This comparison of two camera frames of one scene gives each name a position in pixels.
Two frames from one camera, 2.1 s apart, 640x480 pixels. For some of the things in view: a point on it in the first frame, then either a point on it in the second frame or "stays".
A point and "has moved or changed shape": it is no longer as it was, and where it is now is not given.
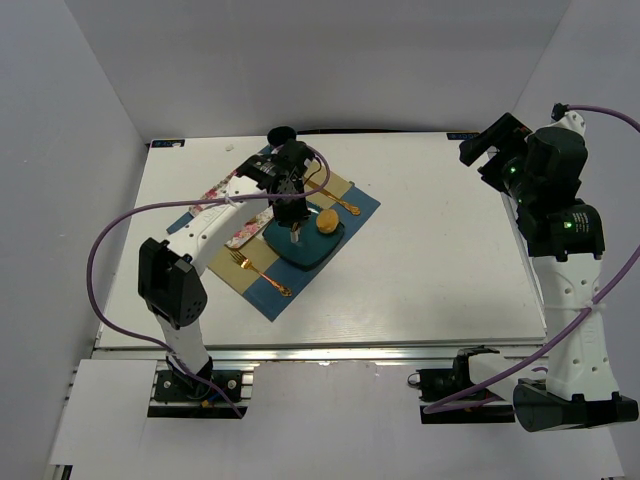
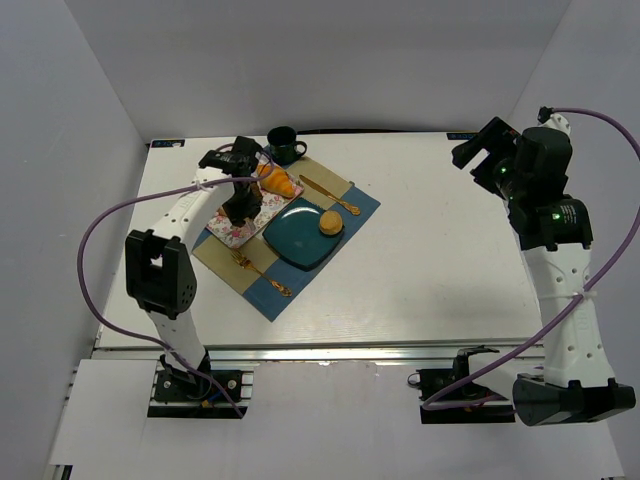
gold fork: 245,263 stays
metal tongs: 295,233 has moved or changed shape
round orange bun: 327,221 stays
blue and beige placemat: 267,280 stays
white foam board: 106,413 stays
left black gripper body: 291,215 to 241,212
